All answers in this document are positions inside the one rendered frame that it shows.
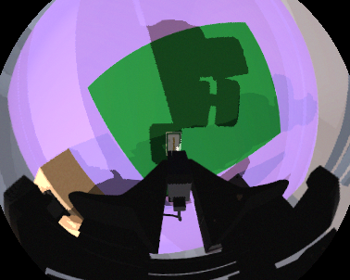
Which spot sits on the black computer cooling fan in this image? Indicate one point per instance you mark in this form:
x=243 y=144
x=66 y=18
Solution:
x=237 y=180

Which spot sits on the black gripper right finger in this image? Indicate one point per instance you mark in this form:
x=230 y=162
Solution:
x=221 y=205

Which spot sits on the green circuit board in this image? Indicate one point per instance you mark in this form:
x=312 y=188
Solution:
x=206 y=91

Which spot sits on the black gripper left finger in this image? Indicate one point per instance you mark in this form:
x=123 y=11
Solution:
x=140 y=209

